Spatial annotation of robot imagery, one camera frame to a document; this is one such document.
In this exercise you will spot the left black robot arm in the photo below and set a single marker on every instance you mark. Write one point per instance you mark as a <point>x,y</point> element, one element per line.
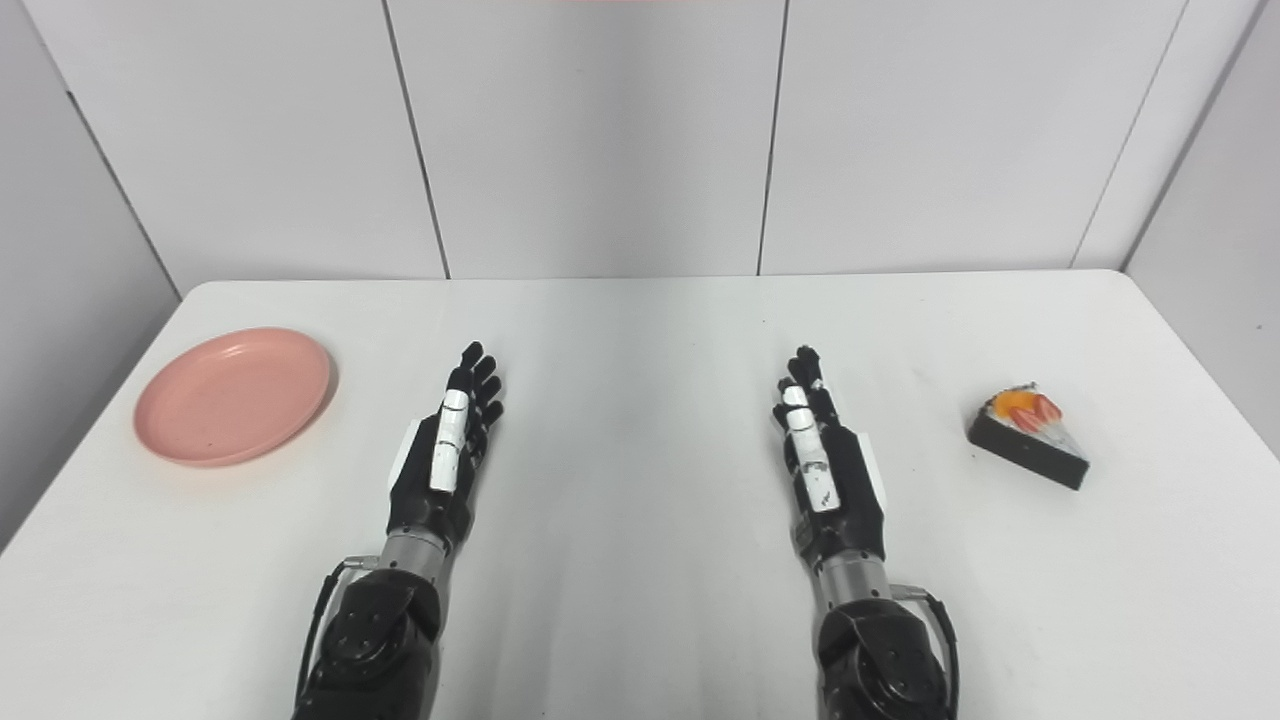
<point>385,630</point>

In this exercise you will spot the chocolate cake slice with fruit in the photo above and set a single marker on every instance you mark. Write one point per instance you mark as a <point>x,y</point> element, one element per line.
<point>1030,450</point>

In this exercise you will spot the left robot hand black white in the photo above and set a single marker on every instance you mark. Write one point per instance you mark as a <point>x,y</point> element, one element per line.
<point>447,455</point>

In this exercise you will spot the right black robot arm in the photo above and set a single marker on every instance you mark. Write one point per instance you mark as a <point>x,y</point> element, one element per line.
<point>880,650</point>

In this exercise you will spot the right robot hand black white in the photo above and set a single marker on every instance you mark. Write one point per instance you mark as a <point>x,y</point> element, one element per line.
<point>822,470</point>

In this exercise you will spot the pink round plate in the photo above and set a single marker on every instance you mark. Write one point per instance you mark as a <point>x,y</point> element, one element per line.
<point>232,396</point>

